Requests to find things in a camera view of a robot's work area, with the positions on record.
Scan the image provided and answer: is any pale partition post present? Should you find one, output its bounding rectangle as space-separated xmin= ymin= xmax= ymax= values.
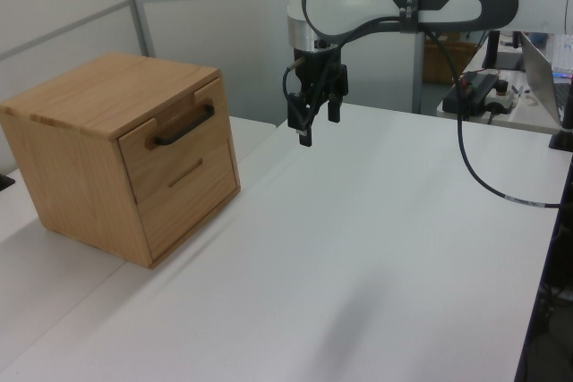
xmin=116 ymin=0 xmax=156 ymax=59

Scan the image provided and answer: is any black control box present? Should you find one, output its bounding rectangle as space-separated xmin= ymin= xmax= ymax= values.
xmin=441 ymin=71 xmax=500 ymax=115

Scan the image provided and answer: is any grey laptop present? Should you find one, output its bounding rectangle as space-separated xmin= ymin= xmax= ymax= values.
xmin=518 ymin=30 xmax=573 ymax=126

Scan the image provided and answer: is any emergency stop button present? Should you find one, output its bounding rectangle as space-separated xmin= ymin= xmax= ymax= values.
xmin=485 ymin=80 xmax=516 ymax=115

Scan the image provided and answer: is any wooden cabinet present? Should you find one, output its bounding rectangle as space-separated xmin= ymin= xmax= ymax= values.
xmin=0 ymin=51 xmax=243 ymax=270

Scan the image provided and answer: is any wooden drawer without handle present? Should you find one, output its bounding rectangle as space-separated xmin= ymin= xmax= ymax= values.
xmin=135 ymin=184 xmax=243 ymax=265

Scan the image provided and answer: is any black stand pole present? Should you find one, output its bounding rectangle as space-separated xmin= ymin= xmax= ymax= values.
xmin=481 ymin=30 xmax=502 ymax=72

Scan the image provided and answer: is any brown cardboard box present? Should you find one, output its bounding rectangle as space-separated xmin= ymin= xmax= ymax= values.
xmin=423 ymin=38 xmax=480 ymax=86

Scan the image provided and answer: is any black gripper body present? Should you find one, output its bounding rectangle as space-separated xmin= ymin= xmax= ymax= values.
xmin=293 ymin=44 xmax=348 ymax=106

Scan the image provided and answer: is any wooden drawer with black handle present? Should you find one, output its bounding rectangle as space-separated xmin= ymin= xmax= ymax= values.
xmin=116 ymin=76 xmax=241 ymax=205

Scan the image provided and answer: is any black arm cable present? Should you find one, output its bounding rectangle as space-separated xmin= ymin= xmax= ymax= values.
xmin=281 ymin=14 xmax=563 ymax=209

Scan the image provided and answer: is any grey metal post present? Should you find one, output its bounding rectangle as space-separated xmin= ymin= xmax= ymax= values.
xmin=409 ymin=0 xmax=431 ymax=115

